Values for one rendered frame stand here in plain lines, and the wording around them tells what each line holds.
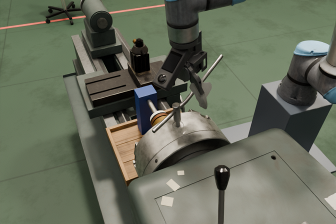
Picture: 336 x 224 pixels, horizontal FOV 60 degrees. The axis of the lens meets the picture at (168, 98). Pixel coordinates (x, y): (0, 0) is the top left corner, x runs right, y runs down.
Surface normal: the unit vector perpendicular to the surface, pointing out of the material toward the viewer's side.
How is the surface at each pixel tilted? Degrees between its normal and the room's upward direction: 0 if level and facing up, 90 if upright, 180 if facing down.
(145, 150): 52
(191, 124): 9
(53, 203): 0
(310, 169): 0
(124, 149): 0
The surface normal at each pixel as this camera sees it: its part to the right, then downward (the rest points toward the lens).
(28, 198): 0.00, -0.76
